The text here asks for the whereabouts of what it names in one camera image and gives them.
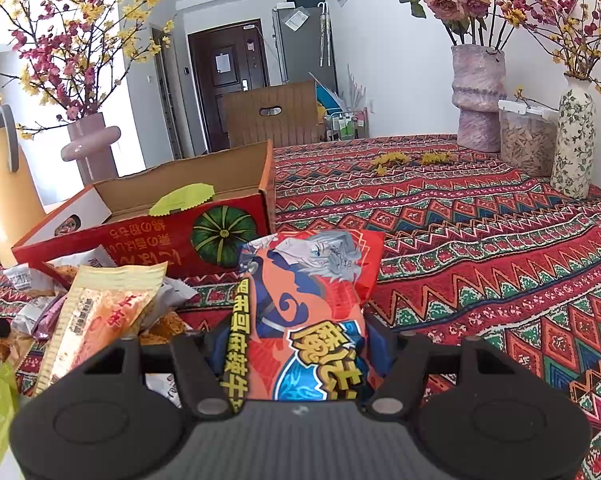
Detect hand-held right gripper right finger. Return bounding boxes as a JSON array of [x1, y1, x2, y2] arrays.
[[363, 316, 526, 418]]

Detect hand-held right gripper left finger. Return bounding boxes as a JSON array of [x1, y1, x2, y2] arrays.
[[78, 332, 237, 419]]

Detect pile of mixed snack packets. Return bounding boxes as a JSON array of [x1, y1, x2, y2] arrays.
[[0, 242, 201, 411]]

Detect red cartoon-print snack packet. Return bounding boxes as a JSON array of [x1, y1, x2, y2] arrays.
[[219, 229, 386, 403]]

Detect orange cream-edged snack packet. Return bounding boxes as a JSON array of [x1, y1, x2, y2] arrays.
[[33, 262, 168, 398]]

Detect red pumpkin-print cardboard box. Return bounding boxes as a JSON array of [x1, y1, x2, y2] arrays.
[[11, 139, 277, 281]]

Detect yellow thermos jug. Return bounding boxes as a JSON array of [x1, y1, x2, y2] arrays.
[[0, 94, 46, 268]]

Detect rack with bottles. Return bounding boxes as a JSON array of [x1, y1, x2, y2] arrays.
[[323, 107, 370, 142]]

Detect wooden chair back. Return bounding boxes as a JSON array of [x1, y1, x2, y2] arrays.
[[222, 80, 326, 150]]

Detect clear lidded food container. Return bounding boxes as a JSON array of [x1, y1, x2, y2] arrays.
[[497, 99, 561, 177]]

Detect white feather bundle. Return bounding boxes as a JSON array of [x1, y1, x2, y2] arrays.
[[343, 64, 369, 111]]

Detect mottled pink tall vase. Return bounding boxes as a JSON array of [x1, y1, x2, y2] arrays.
[[451, 44, 507, 153]]

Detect dark brown door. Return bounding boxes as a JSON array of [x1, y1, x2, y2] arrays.
[[187, 19, 271, 153]]

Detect pink and yellow blossom branches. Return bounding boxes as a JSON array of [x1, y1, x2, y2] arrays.
[[0, 0, 176, 141]]

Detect white floral-print vase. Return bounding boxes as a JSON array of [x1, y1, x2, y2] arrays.
[[551, 72, 597, 200]]

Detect grey refrigerator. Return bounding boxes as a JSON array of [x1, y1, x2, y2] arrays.
[[272, 2, 339, 88]]

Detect hanging white umbrellas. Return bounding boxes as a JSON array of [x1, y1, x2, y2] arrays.
[[317, 2, 331, 67]]

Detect dried rose bouquet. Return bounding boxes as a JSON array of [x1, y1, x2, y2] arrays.
[[375, 0, 531, 51]]

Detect red and yellow blossom twigs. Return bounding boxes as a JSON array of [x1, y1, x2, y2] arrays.
[[501, 0, 601, 96]]

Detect pink ring-shaped vase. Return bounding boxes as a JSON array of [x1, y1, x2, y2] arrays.
[[60, 112, 122, 187]]

